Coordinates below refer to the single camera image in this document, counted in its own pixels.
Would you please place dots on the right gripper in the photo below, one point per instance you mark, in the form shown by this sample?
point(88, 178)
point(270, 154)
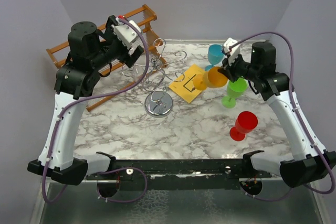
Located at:
point(227, 69)

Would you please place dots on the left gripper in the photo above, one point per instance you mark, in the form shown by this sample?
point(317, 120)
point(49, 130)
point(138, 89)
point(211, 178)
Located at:
point(126, 57)

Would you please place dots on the green plastic wine glass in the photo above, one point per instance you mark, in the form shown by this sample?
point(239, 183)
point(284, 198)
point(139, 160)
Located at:
point(234, 90)

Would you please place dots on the orange plastic wine glass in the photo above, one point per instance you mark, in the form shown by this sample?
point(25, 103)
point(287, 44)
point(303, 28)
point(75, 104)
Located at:
point(210, 79)

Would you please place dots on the clear wine glass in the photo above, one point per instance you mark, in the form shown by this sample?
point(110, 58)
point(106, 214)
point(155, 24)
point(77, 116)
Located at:
point(137, 72)

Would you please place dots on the chrome wine glass rack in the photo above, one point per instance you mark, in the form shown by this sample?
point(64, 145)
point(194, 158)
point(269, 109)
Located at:
point(158, 103)

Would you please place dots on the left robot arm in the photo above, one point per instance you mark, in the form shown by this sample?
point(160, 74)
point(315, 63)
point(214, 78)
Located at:
point(56, 160)

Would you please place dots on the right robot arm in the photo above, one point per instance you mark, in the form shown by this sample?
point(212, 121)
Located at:
point(309, 159)

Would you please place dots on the blue plastic wine glass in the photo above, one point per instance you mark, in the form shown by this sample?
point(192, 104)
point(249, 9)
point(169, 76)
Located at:
point(214, 56)

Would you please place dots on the wooden shelf rack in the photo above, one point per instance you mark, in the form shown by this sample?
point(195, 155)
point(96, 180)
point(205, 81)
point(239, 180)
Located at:
point(81, 61)

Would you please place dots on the red plastic wine glass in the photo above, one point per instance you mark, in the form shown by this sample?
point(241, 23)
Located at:
point(245, 123)

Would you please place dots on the yellow paper booklet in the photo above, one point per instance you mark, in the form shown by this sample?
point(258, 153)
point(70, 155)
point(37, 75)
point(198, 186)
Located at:
point(189, 84)

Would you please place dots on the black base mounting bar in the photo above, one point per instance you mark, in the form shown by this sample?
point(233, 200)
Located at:
point(179, 174)

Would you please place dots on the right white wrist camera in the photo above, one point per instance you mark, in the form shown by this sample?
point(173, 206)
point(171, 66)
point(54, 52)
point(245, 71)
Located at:
point(231, 49)

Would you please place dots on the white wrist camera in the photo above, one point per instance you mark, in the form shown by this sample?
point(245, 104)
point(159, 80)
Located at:
point(231, 49)
point(124, 33)

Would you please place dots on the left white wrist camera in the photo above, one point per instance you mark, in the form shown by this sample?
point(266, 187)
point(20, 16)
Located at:
point(124, 33)

